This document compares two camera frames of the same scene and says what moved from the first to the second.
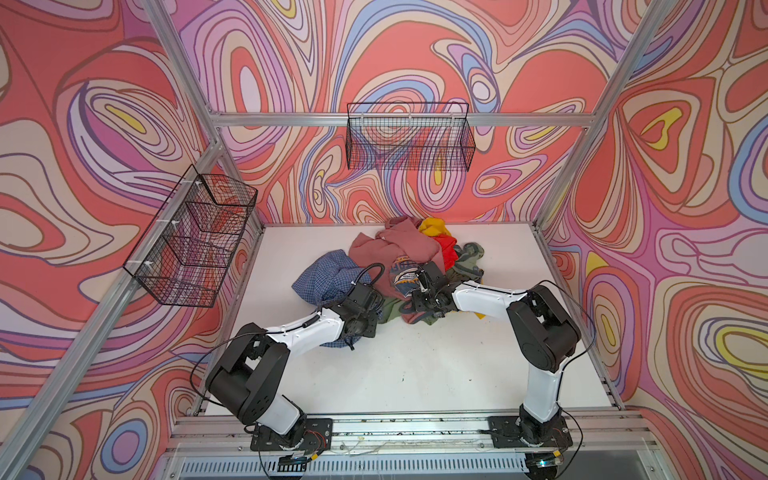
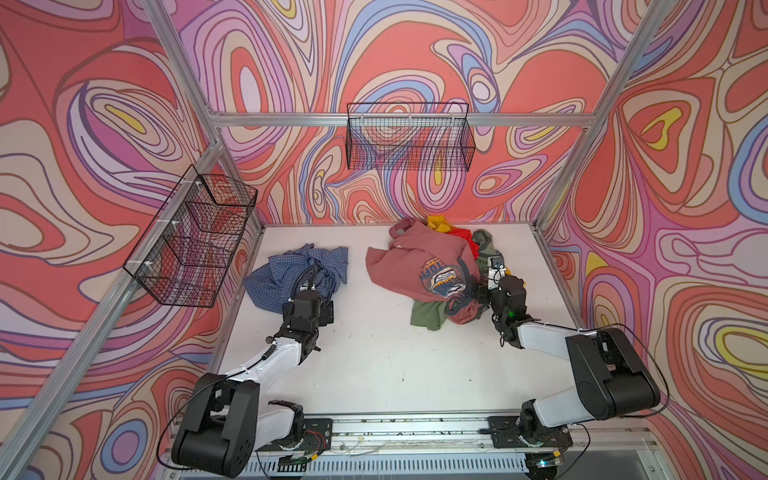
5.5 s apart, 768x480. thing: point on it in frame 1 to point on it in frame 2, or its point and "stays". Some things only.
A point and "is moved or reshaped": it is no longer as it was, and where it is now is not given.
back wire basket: x=409 y=136 stays
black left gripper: x=373 y=321 to x=324 y=313
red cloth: x=449 y=253 to x=468 y=236
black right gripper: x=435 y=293 to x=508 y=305
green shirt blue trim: x=463 y=268 to x=433 y=314
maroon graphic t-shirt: x=395 y=256 is moved or reshaped
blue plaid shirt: x=325 y=280 is moved or reshaped
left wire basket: x=188 y=248 stays
